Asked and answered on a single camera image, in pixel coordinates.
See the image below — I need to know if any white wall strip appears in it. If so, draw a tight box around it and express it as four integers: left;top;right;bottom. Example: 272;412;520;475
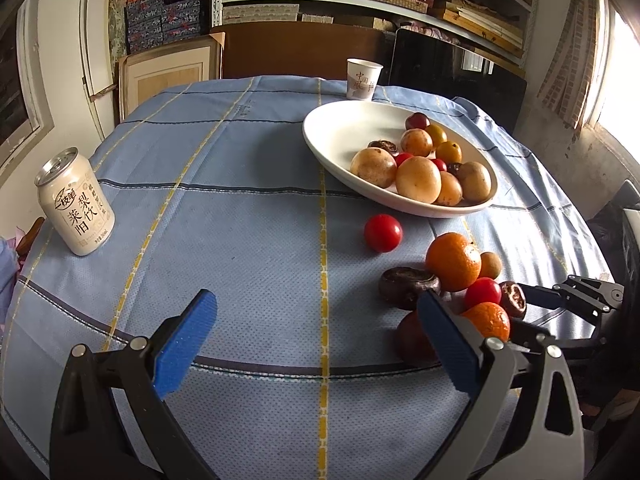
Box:
79;0;101;101

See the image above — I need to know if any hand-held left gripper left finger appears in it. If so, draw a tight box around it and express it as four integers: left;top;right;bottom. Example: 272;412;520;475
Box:
49;288;219;480

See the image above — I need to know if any stack of blue patterned boxes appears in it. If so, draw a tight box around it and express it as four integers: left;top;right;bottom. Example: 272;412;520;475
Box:
125;0;203;53

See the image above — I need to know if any blue checked tablecloth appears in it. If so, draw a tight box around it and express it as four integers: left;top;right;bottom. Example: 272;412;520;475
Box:
0;76;616;480

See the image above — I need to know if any bright window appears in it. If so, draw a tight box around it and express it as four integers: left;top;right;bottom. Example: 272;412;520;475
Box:
590;0;640;133

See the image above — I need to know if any light wooden framed panel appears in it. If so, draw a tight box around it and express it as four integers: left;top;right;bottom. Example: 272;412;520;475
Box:
118;40;223;121

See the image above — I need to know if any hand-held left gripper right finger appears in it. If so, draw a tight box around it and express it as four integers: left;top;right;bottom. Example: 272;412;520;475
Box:
416;290;586;480

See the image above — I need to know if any tan round fruit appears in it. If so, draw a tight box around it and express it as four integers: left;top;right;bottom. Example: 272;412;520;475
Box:
456;161;493;203
349;147;398;189

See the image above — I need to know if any patterned beige curtain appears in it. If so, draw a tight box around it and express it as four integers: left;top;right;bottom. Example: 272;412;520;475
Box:
537;0;608;128

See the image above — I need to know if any black glossy screen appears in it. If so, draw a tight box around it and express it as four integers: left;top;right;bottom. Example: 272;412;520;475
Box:
387;27;528;133

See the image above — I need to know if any grey marbled slab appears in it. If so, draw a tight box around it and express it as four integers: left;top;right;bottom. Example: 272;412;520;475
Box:
109;0;128;58

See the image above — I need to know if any small tan longan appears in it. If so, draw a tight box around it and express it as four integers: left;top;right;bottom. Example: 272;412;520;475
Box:
477;251;503;281

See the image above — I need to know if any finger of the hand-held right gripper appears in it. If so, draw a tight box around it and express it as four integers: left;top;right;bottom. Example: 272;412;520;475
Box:
507;317;608;361
517;275;626;318

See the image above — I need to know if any brown wooden chair back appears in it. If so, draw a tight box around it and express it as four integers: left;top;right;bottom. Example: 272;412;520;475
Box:
17;217;47;261

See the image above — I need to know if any large yellow round fruit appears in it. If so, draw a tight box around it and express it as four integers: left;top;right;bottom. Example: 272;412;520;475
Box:
396;156;443;204

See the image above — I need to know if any large orange tangerine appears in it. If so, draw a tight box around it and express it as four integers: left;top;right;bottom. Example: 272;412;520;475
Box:
425;232;482;293

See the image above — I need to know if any dark purple passion fruit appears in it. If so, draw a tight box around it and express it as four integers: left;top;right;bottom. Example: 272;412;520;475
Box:
396;310;438;363

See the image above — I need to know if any small orange tangerine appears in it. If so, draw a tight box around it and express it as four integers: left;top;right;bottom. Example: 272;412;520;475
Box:
459;302;512;343

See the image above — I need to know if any white oval plate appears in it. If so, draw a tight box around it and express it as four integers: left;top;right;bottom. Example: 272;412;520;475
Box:
302;100;499;219

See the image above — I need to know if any orange round fruit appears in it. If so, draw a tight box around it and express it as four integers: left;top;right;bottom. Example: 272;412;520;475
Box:
400;129;434;158
433;171;464;207

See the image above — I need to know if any white beverage can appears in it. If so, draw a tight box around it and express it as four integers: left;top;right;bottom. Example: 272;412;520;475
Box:
34;147;116;257

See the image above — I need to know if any light blue cloth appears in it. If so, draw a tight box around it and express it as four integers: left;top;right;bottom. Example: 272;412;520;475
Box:
0;239;22;311

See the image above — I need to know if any white framed window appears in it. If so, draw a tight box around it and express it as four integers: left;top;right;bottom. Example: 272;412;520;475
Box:
0;0;56;171

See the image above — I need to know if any white paper cup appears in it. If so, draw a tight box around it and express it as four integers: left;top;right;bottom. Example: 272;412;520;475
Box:
346;58;384;102

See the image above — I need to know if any brown wooden board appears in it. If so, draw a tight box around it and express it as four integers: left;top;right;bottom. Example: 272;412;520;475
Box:
220;22;396;81

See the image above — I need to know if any small orange kumquat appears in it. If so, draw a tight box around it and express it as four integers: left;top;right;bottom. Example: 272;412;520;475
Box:
435;141;463;165

